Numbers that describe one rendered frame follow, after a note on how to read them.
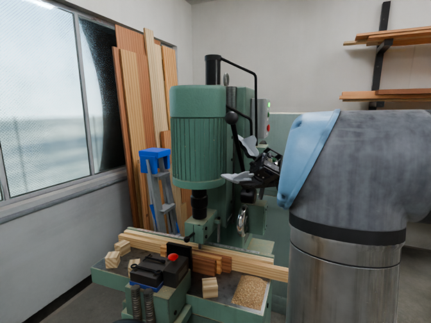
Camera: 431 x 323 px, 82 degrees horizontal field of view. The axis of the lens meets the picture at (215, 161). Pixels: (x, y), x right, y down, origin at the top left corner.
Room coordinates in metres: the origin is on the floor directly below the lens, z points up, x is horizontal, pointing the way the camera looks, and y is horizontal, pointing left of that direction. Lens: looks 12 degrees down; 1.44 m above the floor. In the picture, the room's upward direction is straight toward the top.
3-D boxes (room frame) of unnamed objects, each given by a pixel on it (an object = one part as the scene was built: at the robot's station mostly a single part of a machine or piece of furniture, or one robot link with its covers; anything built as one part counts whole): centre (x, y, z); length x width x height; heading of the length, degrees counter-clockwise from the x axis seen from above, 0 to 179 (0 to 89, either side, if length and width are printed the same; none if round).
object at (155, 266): (0.63, 0.16, 0.99); 0.13 x 0.11 x 0.06; 70
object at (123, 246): (0.85, 0.35, 0.92); 0.04 x 0.04 x 0.04; 60
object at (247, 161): (0.95, -0.16, 1.23); 0.09 x 0.08 x 0.15; 160
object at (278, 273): (0.80, 0.07, 0.92); 0.68 x 0.02 x 0.04; 70
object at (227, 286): (0.71, 0.13, 0.87); 0.61 x 0.30 x 0.06; 70
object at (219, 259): (0.77, 0.09, 0.93); 0.23 x 0.02 x 0.06; 70
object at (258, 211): (0.92, -0.16, 1.02); 0.09 x 0.07 x 0.12; 70
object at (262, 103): (1.05, -0.19, 1.40); 0.10 x 0.06 x 0.16; 160
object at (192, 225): (0.82, 0.05, 1.03); 0.14 x 0.07 x 0.09; 160
